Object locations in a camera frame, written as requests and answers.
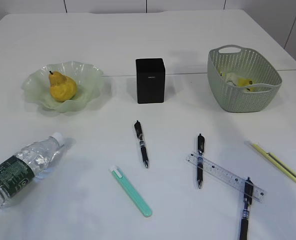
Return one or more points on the green glass wavy plate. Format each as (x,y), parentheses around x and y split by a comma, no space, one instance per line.
(87,77)

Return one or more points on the black pen under ruler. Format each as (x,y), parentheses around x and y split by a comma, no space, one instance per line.
(200,149)

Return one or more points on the black pen near holder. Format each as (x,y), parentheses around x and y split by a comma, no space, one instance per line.
(140,137)

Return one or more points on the yellow white waste paper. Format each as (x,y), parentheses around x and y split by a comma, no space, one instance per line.
(237,80)

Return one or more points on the green plastic woven basket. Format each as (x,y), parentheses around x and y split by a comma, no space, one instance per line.
(250,64)

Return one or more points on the teal utility knife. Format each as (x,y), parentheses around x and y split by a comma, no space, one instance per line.
(131,192)

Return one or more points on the clear plastic ruler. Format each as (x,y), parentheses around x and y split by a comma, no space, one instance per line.
(226,176)

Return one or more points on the yellow utility knife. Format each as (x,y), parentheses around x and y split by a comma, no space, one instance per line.
(270,157)

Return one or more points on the clear plastic water bottle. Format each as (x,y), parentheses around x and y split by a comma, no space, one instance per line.
(21,168)

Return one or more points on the black square pen holder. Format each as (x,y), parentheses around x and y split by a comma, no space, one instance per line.
(150,80)

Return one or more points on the black pen over ruler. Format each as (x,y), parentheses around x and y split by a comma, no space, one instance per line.
(247,201)

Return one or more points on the yellow pear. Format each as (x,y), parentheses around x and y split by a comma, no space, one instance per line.
(62,87)

